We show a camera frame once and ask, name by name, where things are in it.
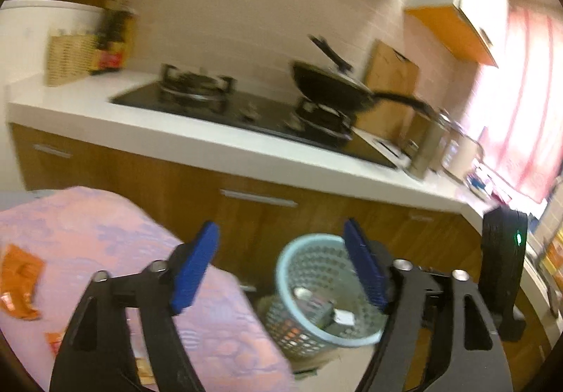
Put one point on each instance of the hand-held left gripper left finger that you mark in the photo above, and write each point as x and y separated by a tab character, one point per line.
195	269

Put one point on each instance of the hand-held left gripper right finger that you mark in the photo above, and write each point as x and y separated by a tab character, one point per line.
365	269

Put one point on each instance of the light blue plastic basket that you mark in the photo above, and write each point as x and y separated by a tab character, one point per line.
308	260

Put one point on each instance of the colourful box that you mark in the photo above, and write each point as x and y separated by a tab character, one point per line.
553	253

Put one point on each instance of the pink floral tablecloth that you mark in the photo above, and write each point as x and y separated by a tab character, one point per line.
132	220

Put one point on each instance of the wooden kitchen base cabinet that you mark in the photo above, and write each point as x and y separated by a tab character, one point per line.
176	181

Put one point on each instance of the pink curtain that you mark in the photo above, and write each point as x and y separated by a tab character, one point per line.
523	110

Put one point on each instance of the black gas stove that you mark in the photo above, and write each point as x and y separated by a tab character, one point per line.
255	110

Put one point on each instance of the crumpled orange wrapper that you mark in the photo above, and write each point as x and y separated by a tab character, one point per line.
17	282

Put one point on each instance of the black wok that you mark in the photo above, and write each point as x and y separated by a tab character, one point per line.
334	90

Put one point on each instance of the wooden cutting board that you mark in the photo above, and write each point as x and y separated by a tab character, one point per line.
391	79

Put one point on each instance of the small dark sauce bottle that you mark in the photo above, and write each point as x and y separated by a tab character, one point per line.
103	49

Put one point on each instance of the large dark sauce bottle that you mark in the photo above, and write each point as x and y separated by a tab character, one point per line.
123	40

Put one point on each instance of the beige utensil basket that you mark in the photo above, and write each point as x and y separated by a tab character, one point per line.
70	60

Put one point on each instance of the brown cardboard box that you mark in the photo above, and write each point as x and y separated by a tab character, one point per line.
90	0

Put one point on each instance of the white orange wall cabinet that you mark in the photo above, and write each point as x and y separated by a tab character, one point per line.
466	18

